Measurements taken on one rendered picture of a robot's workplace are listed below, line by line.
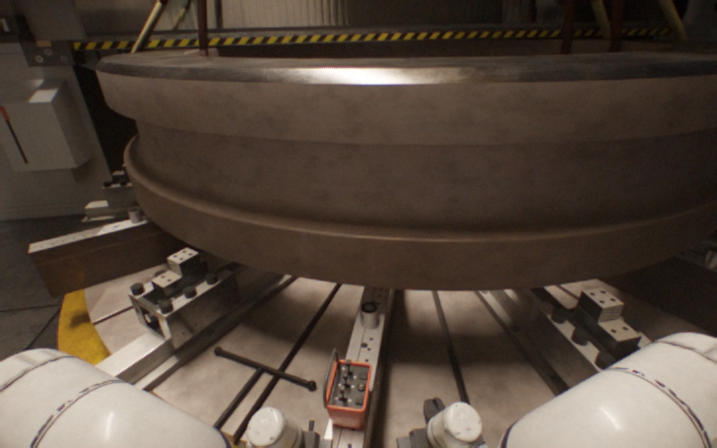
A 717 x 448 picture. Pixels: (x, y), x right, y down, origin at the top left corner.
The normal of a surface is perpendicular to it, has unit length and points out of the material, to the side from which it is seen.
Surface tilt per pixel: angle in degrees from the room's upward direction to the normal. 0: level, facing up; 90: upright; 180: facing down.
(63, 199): 90
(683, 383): 6
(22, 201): 90
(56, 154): 90
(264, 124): 90
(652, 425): 19
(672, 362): 15
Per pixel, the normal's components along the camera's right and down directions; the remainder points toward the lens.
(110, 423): 0.24, -0.85
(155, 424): 0.57, -0.78
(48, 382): 0.02, -0.91
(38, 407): -0.15, -0.72
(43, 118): 0.16, 0.46
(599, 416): -0.50, -0.75
